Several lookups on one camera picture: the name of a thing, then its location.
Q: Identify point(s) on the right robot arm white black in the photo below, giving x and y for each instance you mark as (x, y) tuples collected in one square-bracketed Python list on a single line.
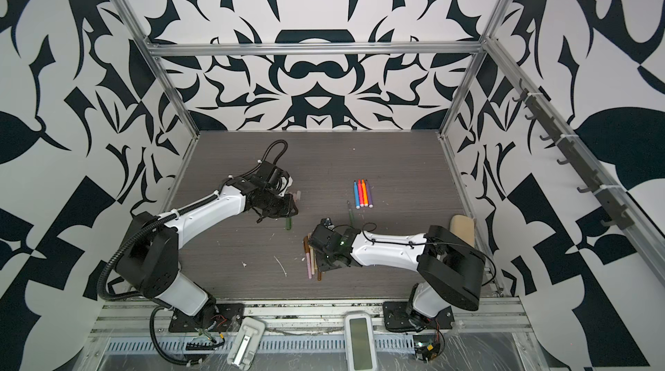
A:
[(452, 269)]

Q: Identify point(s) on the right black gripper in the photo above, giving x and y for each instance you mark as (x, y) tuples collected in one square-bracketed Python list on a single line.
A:
[(319, 262)]

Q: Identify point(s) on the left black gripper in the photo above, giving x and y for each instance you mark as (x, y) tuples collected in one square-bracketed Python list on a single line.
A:
[(288, 209)]

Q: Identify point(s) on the white grey remote device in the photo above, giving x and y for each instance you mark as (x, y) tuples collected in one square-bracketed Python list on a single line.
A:
[(244, 347)]

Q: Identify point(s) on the purple marker pen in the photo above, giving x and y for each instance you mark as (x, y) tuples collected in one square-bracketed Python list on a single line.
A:
[(369, 192)]

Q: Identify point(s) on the small green led circuit board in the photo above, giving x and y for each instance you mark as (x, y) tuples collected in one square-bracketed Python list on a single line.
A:
[(428, 347)]

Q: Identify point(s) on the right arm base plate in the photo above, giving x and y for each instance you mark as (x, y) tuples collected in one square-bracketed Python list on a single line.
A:
[(400, 317)]

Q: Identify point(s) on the blue marker pen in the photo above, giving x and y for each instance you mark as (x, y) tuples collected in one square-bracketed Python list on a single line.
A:
[(356, 193)]

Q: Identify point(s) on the beige whiteboard eraser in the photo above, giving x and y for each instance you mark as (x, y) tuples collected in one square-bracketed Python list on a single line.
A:
[(464, 228)]

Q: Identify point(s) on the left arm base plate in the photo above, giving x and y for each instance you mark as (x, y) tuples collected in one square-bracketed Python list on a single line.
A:
[(218, 318)]

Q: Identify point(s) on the dark brown marker pen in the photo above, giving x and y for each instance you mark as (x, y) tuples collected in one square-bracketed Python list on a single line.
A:
[(307, 249)]

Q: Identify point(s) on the red pink marker pen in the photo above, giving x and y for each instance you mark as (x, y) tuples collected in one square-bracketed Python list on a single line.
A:
[(360, 193)]

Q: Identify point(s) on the orange marker pen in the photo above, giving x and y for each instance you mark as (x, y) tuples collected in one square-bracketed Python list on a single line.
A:
[(365, 201)]

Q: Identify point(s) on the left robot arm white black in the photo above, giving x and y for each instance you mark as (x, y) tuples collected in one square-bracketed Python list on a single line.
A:
[(147, 262)]

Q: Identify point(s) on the aluminium frame front rail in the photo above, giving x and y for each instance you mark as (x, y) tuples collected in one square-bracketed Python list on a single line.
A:
[(298, 317)]

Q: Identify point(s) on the white handheld display device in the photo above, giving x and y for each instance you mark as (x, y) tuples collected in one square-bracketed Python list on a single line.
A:
[(359, 342)]

